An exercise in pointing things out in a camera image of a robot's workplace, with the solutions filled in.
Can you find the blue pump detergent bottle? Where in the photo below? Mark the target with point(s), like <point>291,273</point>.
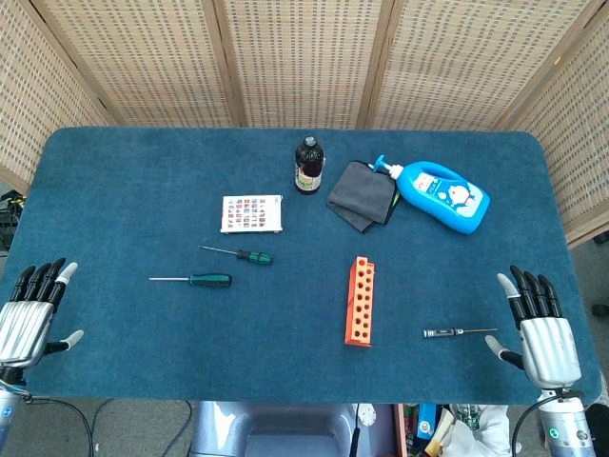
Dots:
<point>442,195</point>

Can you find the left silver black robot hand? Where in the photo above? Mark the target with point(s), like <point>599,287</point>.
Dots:
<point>24,328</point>

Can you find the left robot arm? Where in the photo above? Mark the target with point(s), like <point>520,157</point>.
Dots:
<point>7,414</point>

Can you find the black item with green stripe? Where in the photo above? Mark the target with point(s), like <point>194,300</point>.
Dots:
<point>393,207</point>

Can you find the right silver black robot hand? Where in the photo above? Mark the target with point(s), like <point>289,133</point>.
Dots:
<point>547,347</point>

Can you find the black equipment beside table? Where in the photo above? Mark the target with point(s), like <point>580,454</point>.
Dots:
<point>8,219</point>

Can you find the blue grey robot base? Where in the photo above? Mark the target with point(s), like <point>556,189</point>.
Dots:
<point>285,428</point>

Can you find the folded grey cloth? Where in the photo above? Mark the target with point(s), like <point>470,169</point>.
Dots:
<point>361,195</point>

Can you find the white box with picture grid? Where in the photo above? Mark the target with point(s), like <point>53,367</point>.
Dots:
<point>251,214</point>

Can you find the blue carpet table cover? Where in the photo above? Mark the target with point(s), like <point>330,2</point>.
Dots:
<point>143,166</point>

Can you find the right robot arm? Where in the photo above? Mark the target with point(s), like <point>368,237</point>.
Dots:
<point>566,428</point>

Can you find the orange perforated holder block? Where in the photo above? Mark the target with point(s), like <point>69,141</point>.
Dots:
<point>359,304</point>

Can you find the black silver precision screwdriver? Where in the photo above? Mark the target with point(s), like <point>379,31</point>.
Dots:
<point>440,332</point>

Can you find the thick green black screwdriver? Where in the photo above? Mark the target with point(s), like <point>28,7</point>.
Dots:
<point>211,279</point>

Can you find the dark brown labelled bottle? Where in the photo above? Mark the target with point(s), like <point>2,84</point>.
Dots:
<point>309,166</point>

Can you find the small blue box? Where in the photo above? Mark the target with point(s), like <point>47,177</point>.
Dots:
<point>427,421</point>

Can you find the woven bamboo folding screen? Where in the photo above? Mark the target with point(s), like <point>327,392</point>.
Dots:
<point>304,57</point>

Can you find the slim green black striped screwdriver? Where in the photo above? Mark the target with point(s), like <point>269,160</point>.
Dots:
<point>257,258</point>

